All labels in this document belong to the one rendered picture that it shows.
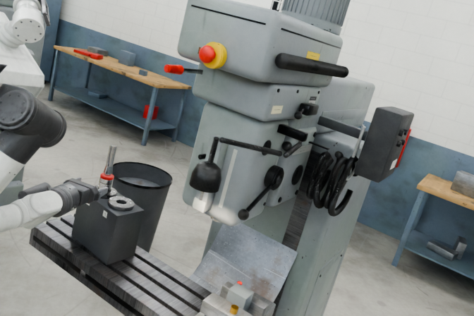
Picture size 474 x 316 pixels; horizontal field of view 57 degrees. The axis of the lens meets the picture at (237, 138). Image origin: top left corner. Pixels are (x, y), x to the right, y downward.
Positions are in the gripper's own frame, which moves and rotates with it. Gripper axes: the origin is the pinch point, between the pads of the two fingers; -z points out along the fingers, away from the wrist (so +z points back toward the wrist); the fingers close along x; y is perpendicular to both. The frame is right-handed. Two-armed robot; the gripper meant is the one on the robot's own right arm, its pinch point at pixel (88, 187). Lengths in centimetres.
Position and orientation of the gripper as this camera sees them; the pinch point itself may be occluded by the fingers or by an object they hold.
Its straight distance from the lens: 155.7
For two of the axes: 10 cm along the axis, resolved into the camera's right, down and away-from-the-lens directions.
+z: -2.6, 1.6, -9.5
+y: -2.5, 9.4, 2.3
